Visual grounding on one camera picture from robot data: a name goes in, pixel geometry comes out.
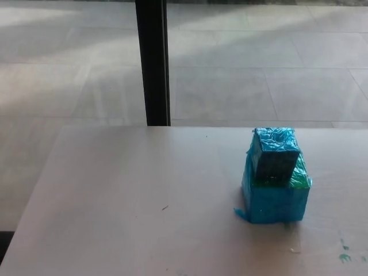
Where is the big blue green taped cube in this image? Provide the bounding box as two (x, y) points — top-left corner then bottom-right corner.
(233, 149), (314, 224)

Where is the small blue taped cube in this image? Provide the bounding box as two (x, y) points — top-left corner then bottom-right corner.
(251, 126), (300, 183)

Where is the black window frame post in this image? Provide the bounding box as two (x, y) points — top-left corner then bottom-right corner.
(135, 0), (171, 127)

